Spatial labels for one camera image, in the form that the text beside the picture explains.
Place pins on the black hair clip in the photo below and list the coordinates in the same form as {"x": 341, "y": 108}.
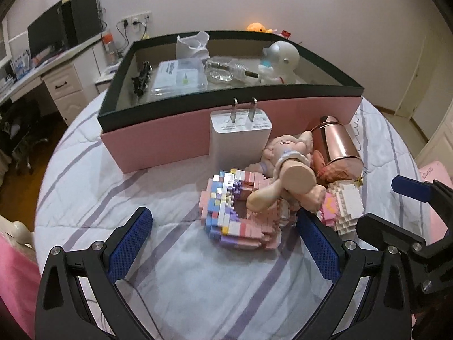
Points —
{"x": 141, "y": 79}

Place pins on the red decorated storage box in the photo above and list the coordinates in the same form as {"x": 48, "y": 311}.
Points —
{"x": 286, "y": 33}

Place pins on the bottle with orange cap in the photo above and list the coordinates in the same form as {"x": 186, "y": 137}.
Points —
{"x": 110, "y": 51}

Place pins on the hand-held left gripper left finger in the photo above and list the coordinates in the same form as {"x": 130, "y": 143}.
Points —
{"x": 129, "y": 244}

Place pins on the white door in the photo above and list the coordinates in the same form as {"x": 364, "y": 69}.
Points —
{"x": 439, "y": 141}

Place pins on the white curved cup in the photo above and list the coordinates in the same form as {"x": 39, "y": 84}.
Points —
{"x": 189, "y": 47}

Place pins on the white charger plug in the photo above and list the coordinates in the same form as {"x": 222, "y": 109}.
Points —
{"x": 237, "y": 141}

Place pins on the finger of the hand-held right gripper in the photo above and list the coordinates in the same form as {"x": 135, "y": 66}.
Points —
{"x": 378, "y": 226}
{"x": 410, "y": 187}

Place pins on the blue white box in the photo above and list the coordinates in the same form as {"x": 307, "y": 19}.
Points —
{"x": 20, "y": 63}

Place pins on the clear glass bottle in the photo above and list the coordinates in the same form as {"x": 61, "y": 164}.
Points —
{"x": 223, "y": 69}

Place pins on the pink box with black rim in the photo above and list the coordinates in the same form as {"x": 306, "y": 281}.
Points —
{"x": 170, "y": 138}

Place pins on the white computer desk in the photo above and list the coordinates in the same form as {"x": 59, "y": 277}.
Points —
{"x": 67, "y": 92}

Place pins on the clear plastic flosser box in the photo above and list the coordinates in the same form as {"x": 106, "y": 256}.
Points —
{"x": 177, "y": 76}

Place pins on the white pink block model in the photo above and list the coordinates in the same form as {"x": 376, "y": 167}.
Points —
{"x": 348, "y": 198}

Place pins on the yellow blue snack bag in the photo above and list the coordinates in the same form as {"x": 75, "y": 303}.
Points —
{"x": 145, "y": 34}

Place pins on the pink doll figurine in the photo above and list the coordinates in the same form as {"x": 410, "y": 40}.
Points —
{"x": 293, "y": 177}

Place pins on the white wall outlet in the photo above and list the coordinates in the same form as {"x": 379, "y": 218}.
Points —
{"x": 138, "y": 18}

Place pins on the black computer monitor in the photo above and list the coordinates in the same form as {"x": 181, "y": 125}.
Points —
{"x": 46, "y": 35}

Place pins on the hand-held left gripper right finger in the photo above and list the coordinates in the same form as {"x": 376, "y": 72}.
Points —
{"x": 316, "y": 244}

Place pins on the orange octopus plush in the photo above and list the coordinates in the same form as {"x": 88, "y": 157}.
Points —
{"x": 260, "y": 27}

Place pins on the white bed frame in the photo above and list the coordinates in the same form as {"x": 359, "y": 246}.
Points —
{"x": 17, "y": 230}

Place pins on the pastel block model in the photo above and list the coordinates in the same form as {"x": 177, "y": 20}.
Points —
{"x": 230, "y": 219}

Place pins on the white nightstand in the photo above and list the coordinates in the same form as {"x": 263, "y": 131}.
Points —
{"x": 106, "y": 78}

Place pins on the white astronaut figure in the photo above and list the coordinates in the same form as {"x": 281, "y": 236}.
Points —
{"x": 283, "y": 56}

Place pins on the black computer tower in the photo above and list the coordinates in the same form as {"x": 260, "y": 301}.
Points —
{"x": 81, "y": 21}

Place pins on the rose gold metal cylinder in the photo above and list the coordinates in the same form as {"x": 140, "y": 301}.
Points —
{"x": 339, "y": 145}

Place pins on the black office chair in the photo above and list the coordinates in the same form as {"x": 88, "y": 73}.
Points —
{"x": 21, "y": 131}

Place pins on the pink blanket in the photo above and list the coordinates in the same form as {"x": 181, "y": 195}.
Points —
{"x": 17, "y": 283}

